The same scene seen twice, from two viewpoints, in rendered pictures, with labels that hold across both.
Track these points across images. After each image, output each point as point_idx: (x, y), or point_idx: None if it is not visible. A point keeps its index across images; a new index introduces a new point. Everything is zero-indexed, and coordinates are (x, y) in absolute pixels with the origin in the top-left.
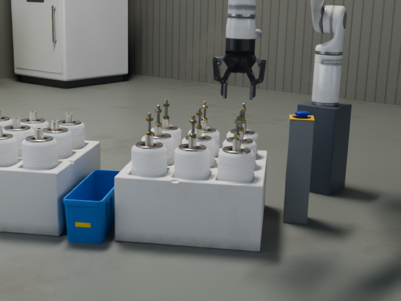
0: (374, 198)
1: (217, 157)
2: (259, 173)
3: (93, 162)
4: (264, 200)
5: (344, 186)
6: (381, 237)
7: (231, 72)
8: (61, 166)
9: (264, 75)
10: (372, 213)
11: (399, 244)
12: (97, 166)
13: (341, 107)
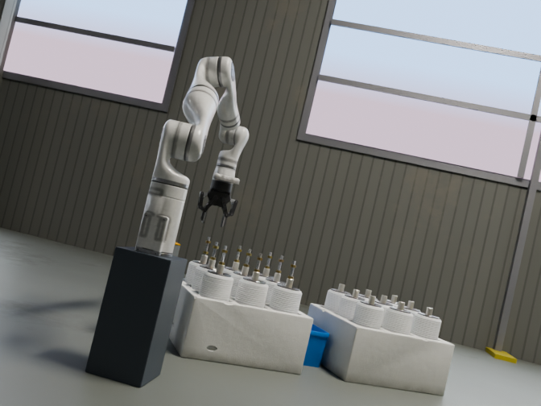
0: (47, 352)
1: (229, 296)
2: (182, 282)
3: (342, 337)
4: (175, 320)
5: (85, 370)
6: (62, 321)
7: (223, 208)
8: (319, 306)
9: (199, 203)
10: (60, 337)
11: (49, 316)
12: (346, 347)
13: (130, 246)
